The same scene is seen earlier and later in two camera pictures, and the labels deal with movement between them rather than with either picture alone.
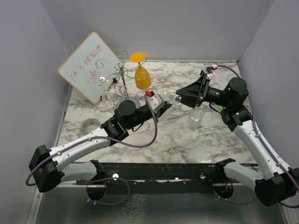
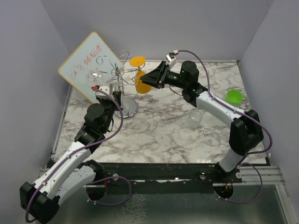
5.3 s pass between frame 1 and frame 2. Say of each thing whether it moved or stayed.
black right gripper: moved
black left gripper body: moved
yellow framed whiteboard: stayed
